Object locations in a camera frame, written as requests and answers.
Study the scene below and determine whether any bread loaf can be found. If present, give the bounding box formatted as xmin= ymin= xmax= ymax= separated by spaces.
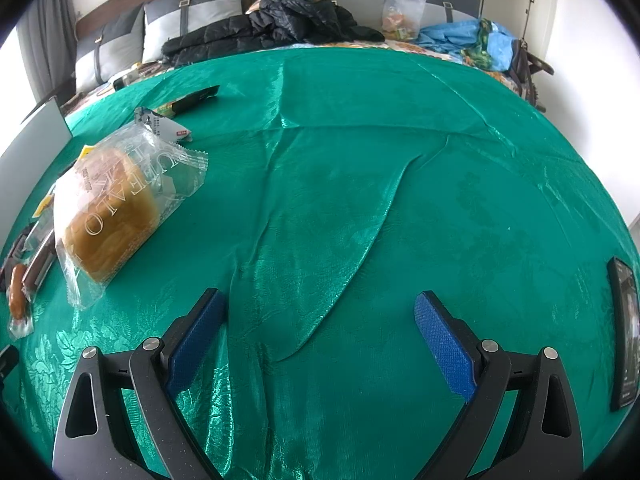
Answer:
xmin=52 ymin=122 xmax=208 ymax=311

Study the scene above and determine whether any small dark box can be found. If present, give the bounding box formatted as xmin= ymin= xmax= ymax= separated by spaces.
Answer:
xmin=114 ymin=67 xmax=146 ymax=92

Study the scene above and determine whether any grey curtain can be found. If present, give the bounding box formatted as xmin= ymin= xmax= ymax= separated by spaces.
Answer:
xmin=17 ymin=0 xmax=77 ymax=106

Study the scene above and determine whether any long yellow and dark snack packet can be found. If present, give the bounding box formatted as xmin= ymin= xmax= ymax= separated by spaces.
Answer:
xmin=152 ymin=85 xmax=221 ymax=117

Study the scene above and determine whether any grey triangular snack packet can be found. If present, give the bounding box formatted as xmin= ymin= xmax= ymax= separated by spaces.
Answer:
xmin=134 ymin=106 xmax=193 ymax=142

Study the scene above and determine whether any clear plastic bag of food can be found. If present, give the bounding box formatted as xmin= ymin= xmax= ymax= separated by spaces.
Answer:
xmin=382 ymin=0 xmax=427 ymax=42

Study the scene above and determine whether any black puffer jacket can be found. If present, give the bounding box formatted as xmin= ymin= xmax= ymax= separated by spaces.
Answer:
xmin=161 ymin=0 xmax=386 ymax=66

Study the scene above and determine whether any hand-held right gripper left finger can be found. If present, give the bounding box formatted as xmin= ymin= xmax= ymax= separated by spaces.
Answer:
xmin=52 ymin=287 xmax=228 ymax=480

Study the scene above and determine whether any brown strap bag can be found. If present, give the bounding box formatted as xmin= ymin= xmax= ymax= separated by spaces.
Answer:
xmin=510 ymin=40 xmax=556 ymax=111

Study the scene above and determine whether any green patterned cloth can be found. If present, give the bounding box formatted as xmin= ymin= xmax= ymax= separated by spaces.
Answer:
xmin=462 ymin=19 xmax=502 ymax=68

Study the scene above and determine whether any green satin bedspread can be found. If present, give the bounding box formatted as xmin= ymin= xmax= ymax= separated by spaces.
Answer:
xmin=0 ymin=42 xmax=640 ymax=480

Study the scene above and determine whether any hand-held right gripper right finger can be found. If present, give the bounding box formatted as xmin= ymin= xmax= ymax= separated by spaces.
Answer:
xmin=414 ymin=290 xmax=586 ymax=480

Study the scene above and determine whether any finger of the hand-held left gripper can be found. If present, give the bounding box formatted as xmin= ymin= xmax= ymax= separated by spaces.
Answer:
xmin=0 ymin=345 xmax=20 ymax=386

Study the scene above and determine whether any blue cloth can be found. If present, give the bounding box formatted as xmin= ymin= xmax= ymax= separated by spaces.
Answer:
xmin=417 ymin=19 xmax=516 ymax=73

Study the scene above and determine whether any small yellow snack packet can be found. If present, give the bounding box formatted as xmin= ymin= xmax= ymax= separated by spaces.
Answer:
xmin=32 ymin=192 xmax=56 ymax=222

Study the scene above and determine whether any sausage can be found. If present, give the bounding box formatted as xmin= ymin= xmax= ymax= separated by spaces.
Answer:
xmin=7 ymin=264 xmax=33 ymax=341

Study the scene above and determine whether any dark brown chocolate bar packet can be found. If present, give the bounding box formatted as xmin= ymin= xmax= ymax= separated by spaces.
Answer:
xmin=0 ymin=227 xmax=31 ymax=283
xmin=22 ymin=232 xmax=58 ymax=302

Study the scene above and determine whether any white board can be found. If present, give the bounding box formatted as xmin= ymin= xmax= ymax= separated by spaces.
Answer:
xmin=0 ymin=96 xmax=73 ymax=203

